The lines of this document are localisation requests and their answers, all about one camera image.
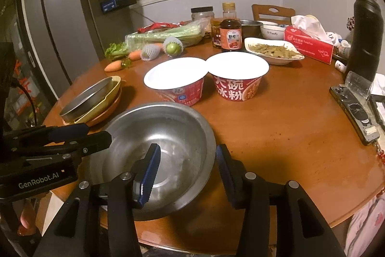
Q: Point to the black thermos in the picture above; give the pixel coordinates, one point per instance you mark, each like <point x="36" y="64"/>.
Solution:
<point x="365" y="34"/>

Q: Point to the glass door cabinet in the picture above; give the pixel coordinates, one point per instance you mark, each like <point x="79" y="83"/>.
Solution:
<point x="18" y="70"/>

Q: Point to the yellow shell-shaped plate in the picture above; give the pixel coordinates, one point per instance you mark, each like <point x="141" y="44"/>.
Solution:
<point x="115" y="85"/>

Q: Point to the green lettuce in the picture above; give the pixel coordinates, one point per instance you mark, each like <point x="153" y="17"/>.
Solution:
<point x="115" y="50"/>

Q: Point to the red snack packet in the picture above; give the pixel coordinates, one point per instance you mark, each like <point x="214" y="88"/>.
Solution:
<point x="159" y="26"/>

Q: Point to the white dish with food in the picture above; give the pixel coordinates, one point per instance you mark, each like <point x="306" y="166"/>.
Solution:
<point x="270" y="50"/>

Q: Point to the pink cloth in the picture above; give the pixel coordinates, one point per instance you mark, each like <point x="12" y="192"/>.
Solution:
<point x="367" y="227"/>

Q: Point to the large metal bowl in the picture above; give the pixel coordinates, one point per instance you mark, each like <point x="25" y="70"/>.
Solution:
<point x="180" y="136"/>

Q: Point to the red tissue box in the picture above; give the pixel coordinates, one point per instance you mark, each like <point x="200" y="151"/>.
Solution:
<point x="306" y="43"/>

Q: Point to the green fruit in foam net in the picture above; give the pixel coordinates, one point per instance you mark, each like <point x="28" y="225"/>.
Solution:
<point x="173" y="48"/>

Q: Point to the red instant food bowl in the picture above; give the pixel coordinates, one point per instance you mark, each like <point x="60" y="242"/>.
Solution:
<point x="174" y="73"/>
<point x="237" y="64"/>

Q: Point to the wooden chair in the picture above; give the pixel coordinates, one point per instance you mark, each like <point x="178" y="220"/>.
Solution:
<point x="272" y="12"/>

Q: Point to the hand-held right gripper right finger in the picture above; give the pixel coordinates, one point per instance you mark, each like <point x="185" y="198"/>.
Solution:
<point x="221" y="160"/>

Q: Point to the oval metal plate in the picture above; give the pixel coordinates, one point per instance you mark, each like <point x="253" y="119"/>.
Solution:
<point x="87" y="100"/>

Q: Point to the black power strip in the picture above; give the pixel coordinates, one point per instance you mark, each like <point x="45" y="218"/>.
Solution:
<point x="355" y="115"/>

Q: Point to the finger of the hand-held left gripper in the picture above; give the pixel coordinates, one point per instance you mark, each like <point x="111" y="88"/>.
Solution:
<point x="93" y="141"/>
<point x="67" y="132"/>

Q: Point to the white ceramic bowl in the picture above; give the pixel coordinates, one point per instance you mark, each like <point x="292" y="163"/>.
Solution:
<point x="272" y="32"/>

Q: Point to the sauce jar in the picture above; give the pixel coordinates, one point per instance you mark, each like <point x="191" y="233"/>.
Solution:
<point x="215" y="34"/>

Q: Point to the blue box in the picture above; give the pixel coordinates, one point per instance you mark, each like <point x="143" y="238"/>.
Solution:
<point x="113" y="4"/>

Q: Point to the glass jar with black lid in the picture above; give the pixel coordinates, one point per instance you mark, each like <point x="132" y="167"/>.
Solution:
<point x="202" y="14"/>

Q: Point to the grey refrigerator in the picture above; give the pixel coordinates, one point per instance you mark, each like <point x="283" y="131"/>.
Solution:
<point x="60" y="22"/>

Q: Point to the pink plate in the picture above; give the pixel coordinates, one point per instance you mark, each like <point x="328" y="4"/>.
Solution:
<point x="111" y="111"/>

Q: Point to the small white bottle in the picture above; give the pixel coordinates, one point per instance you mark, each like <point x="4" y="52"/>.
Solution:
<point x="340" y="65"/>

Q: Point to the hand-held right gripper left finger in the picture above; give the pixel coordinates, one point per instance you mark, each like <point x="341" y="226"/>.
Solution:
<point x="149" y="175"/>

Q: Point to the carrot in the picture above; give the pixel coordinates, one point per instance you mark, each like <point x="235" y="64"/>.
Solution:
<point x="134" y="55"/>
<point x="112" y="65"/>

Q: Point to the clear plastic stand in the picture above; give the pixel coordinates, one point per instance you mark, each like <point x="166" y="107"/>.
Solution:
<point x="358" y="84"/>

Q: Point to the bagged celery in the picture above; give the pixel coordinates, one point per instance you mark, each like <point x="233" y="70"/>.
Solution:
<point x="168" y="32"/>

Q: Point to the brown vinegar bottle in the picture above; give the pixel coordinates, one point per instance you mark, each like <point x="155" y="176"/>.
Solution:
<point x="231" y="34"/>

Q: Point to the metal pot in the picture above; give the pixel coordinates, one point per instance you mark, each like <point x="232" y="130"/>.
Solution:
<point x="250" y="28"/>

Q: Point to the beaded ornament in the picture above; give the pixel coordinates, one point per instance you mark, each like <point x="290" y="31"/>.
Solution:
<point x="351" y="23"/>

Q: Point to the person's left hand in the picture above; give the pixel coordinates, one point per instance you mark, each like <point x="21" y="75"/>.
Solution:
<point x="26" y="216"/>

